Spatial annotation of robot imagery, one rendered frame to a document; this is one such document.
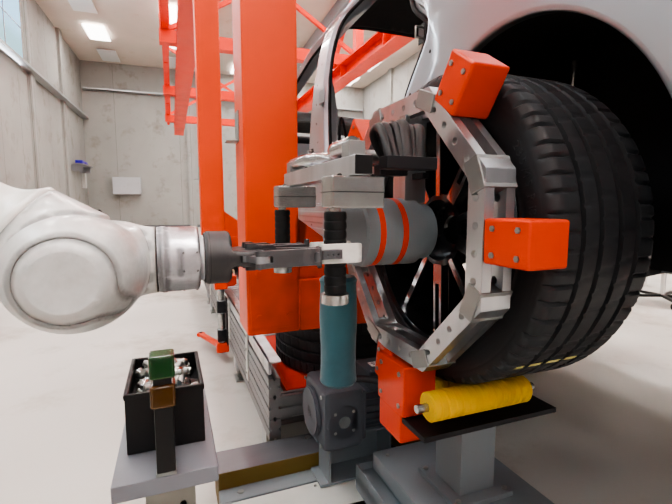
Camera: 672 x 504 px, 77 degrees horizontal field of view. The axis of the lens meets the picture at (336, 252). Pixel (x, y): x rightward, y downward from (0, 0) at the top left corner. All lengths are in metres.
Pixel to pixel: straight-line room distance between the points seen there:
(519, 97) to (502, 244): 0.26
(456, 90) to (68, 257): 0.61
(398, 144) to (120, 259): 0.45
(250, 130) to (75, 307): 0.93
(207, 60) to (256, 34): 2.00
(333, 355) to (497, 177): 0.54
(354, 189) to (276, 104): 0.68
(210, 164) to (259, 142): 1.93
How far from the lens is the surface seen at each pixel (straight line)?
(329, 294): 0.66
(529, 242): 0.62
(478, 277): 0.70
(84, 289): 0.39
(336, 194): 0.64
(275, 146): 1.26
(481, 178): 0.68
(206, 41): 3.35
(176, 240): 0.58
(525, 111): 0.77
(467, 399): 0.91
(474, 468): 1.14
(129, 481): 0.86
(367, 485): 1.30
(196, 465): 0.86
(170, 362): 0.76
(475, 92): 0.77
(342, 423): 1.23
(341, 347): 0.99
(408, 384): 0.93
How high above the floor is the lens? 0.90
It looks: 6 degrees down
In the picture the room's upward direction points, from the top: straight up
